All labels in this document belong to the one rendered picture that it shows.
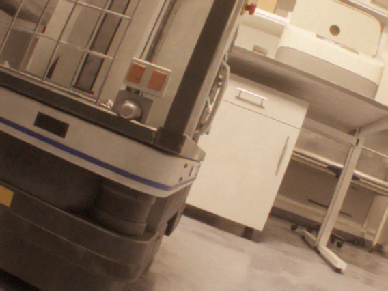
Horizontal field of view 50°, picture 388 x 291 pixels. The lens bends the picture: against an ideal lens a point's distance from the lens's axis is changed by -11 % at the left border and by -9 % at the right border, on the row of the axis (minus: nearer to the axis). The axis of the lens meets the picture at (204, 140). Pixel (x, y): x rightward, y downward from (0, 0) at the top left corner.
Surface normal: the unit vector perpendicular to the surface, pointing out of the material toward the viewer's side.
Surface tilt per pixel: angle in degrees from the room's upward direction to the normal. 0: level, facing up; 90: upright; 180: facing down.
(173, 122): 90
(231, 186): 90
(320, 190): 90
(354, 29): 105
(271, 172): 90
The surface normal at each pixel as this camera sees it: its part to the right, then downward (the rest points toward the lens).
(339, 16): -0.17, 0.17
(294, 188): -0.07, -0.07
